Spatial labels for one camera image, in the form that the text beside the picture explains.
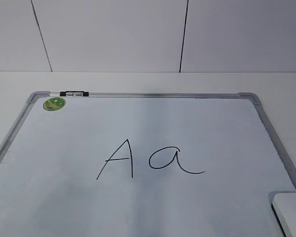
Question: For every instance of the white board eraser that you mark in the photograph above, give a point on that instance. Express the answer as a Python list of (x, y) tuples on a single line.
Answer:
[(284, 205)]

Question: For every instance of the black and clear board clip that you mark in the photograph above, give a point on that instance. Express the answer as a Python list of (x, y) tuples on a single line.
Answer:
[(74, 93)]

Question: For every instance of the round green sticker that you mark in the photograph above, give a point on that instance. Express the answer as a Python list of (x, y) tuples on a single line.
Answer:
[(54, 104)]

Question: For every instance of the white board with aluminium frame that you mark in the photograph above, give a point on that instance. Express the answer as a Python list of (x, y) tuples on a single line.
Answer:
[(143, 165)]

